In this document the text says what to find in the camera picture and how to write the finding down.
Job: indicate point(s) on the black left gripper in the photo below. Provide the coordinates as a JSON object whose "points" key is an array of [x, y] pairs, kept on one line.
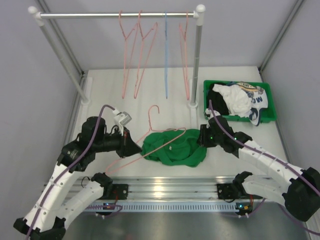
{"points": [[124, 144]]}

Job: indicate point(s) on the aluminium rail at table front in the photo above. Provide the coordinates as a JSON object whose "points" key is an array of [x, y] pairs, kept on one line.
{"points": [[172, 189]]}

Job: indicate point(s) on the blue wire hanger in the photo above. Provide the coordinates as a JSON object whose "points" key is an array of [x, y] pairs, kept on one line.
{"points": [[166, 56]]}

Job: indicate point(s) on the white printed shirt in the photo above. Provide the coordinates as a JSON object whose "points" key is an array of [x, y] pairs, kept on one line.
{"points": [[243, 100]]}

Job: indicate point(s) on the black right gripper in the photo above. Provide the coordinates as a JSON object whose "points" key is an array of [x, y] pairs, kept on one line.
{"points": [[202, 140]]}

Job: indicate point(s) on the green tank top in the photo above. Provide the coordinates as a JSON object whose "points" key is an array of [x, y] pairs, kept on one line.
{"points": [[174, 148]]}

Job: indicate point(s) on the white clothes rack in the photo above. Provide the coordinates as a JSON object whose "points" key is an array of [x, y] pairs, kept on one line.
{"points": [[198, 14]]}

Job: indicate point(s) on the pink wire hanger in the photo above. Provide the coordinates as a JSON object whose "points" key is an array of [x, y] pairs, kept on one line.
{"points": [[150, 130]]}

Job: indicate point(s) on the green plastic bin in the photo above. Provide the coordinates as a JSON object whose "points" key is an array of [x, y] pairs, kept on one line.
{"points": [[268, 115]]}

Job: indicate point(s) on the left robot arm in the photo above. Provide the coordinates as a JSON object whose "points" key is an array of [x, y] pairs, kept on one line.
{"points": [[52, 214]]}

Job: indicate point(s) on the black garment in bin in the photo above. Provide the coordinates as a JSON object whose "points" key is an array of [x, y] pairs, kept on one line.
{"points": [[216, 99]]}

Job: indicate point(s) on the pink hanger rightmost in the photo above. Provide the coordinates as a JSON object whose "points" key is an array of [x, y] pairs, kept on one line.
{"points": [[183, 29]]}

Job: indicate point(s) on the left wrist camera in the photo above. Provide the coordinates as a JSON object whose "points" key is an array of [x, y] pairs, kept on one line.
{"points": [[121, 119]]}

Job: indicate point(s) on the slotted cable duct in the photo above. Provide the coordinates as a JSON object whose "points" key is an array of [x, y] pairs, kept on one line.
{"points": [[136, 207]]}

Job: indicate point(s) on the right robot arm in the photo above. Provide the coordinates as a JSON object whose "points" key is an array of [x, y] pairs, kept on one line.
{"points": [[293, 187]]}

